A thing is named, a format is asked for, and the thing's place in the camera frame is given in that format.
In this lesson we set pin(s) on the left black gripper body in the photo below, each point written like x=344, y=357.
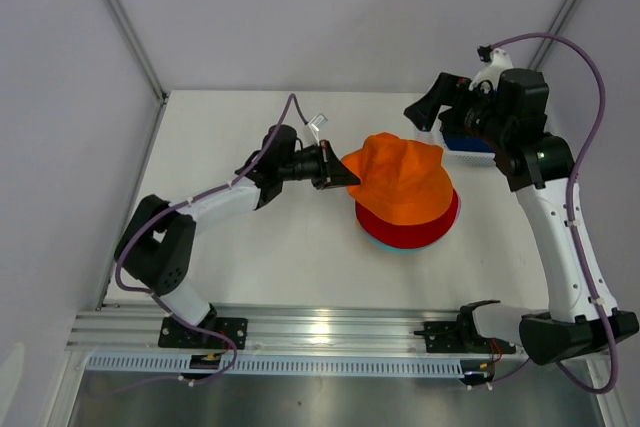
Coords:
x=307, y=167

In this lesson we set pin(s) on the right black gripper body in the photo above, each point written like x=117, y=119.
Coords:
x=474, y=115

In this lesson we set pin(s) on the orange bucket hat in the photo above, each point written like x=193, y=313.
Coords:
x=402, y=181

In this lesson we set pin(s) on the red bucket hat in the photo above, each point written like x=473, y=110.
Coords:
x=415, y=232

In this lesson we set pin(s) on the lavender bucket hat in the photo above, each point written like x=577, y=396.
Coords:
x=457, y=209

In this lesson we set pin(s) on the teal bucket hat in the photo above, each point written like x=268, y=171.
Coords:
x=389, y=248

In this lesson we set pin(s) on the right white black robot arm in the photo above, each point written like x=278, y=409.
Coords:
x=508, y=114

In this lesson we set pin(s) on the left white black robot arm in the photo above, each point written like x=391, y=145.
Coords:
x=157, y=244

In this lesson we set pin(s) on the blue bucket hat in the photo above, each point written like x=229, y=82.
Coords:
x=465, y=143

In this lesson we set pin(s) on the white plastic basket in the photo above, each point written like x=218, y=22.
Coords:
x=454, y=157

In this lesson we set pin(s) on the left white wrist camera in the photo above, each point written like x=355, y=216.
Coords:
x=313, y=128

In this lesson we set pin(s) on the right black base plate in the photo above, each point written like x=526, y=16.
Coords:
x=459, y=337

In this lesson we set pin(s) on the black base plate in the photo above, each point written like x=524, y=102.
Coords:
x=459, y=337
x=200, y=334

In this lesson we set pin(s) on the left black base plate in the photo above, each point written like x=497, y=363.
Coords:
x=200, y=334

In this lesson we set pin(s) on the white slotted cable duct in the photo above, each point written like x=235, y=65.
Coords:
x=279, y=365

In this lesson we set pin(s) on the aluminium mounting rail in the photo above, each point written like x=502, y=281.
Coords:
x=262, y=330

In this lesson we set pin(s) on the left aluminium corner post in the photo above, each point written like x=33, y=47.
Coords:
x=132, y=41

